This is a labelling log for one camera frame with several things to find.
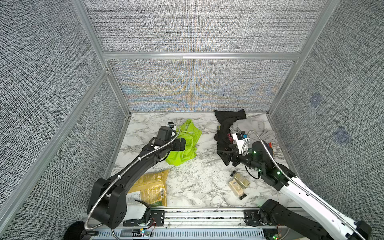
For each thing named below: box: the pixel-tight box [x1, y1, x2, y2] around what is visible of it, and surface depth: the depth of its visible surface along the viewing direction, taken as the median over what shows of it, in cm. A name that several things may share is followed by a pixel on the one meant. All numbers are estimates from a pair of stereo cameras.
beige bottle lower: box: [228, 179, 247, 201], surface depth 81 cm
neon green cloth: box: [165, 119, 203, 167], surface depth 94 cm
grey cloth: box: [230, 117, 278, 144], surface depth 97 cm
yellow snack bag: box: [126, 169, 170, 207], surface depth 78 cm
